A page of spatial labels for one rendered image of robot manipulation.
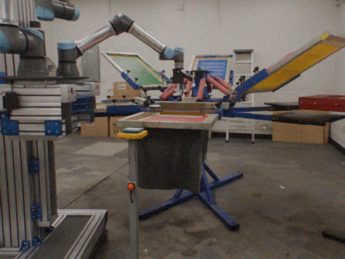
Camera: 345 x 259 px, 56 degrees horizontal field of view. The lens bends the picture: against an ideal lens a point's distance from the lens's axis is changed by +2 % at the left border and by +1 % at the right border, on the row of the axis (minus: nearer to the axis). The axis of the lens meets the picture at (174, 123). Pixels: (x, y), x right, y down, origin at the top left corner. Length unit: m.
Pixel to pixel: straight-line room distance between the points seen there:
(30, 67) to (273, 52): 5.34
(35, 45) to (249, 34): 5.22
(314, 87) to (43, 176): 5.45
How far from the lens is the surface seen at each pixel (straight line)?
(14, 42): 1.74
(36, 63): 1.80
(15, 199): 2.19
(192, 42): 6.68
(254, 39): 6.58
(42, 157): 2.10
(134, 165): 1.80
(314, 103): 2.50
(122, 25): 2.29
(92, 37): 2.41
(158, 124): 1.91
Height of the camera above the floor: 1.26
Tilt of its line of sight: 8 degrees down
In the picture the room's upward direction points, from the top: straight up
